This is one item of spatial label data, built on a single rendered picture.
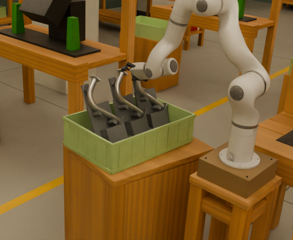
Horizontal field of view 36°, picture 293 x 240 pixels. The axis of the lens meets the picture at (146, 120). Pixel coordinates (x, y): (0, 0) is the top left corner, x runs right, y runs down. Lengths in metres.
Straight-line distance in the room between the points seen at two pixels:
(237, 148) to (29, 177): 2.12
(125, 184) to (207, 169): 0.42
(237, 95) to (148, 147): 0.65
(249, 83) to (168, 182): 0.79
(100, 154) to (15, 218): 1.24
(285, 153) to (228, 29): 0.77
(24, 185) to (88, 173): 1.35
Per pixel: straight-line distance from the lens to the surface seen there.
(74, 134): 2.42
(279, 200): 3.30
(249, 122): 2.04
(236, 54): 1.99
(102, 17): 8.70
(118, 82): 2.46
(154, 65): 2.17
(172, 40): 2.17
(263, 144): 2.48
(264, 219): 2.36
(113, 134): 2.42
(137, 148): 2.31
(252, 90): 1.94
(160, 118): 2.66
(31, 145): 4.30
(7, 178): 3.81
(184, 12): 2.12
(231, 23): 2.01
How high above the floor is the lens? 1.95
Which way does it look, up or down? 24 degrees down
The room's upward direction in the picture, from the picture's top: 4 degrees clockwise
